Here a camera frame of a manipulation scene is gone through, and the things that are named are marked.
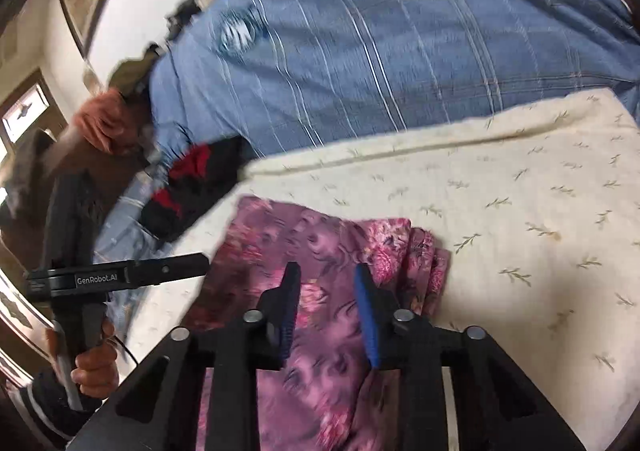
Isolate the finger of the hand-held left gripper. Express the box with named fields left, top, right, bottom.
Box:
left=130, top=252, right=211, bottom=287

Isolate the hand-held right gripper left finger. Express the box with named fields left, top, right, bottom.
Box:
left=67, top=261, right=303, bottom=451

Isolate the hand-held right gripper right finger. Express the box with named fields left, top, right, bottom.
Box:
left=353, top=263, right=586, bottom=451

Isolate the purple floral garment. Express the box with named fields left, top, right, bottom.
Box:
left=182, top=196, right=451, bottom=451

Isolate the person's left forearm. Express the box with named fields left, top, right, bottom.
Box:
left=7, top=366, right=101, bottom=449

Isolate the person's left hand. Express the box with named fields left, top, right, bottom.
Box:
left=46, top=318, right=122, bottom=400

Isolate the black and red garment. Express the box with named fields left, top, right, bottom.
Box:
left=139, top=137, right=257, bottom=243

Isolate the window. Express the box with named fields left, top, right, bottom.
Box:
left=0, top=80, right=54, bottom=148

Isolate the cream leaf-print bed sheet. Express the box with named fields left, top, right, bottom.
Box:
left=117, top=88, right=640, bottom=451

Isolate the olive green cloth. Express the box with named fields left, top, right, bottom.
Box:
left=106, top=45, right=163, bottom=98

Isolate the small black device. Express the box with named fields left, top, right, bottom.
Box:
left=166, top=0, right=202, bottom=40

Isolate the blue plaid blanket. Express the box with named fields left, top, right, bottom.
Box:
left=92, top=0, right=640, bottom=327

